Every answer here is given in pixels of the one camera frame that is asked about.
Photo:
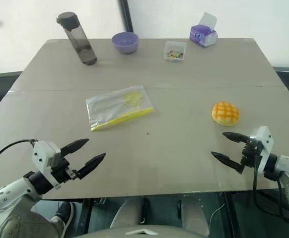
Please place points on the purple tissue pack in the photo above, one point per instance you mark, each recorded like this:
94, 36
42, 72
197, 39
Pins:
199, 32

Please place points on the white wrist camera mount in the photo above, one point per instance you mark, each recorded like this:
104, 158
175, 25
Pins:
44, 158
265, 141

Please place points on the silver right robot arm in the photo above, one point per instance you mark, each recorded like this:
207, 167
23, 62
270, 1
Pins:
287, 164

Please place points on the smoky grey water bottle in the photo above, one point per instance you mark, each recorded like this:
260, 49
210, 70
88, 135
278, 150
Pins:
81, 42

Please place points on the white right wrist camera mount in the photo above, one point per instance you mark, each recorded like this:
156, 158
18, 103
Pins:
265, 141

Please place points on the purple plastic bowl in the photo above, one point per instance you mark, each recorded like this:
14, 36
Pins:
124, 44

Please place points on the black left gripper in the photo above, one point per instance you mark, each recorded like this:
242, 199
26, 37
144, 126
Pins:
60, 171

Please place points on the grey robot torso panel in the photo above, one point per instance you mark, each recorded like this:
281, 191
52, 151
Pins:
139, 233

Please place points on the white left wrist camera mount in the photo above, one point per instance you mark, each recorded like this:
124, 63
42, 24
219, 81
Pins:
44, 158

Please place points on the black shoe white sole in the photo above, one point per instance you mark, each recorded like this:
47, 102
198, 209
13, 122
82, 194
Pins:
62, 210

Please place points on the clear yellow zip bag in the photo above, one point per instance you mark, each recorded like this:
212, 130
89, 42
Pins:
109, 109

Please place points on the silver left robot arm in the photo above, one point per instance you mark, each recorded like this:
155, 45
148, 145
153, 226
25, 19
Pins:
3, 196

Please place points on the black table frame bar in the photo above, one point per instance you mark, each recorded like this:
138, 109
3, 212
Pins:
88, 215
228, 213

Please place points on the dark window post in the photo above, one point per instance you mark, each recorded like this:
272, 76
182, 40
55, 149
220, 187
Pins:
127, 17

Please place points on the clear plastic box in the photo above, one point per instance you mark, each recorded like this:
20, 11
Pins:
170, 45

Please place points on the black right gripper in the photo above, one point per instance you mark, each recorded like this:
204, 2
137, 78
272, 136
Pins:
248, 153

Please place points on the yellow pineapple bun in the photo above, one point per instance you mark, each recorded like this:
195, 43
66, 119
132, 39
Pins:
225, 112

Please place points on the small colourful clips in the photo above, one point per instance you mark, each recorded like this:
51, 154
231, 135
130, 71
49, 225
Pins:
175, 54

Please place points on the grey rounded robot leg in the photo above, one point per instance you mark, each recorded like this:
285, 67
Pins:
128, 213
194, 213

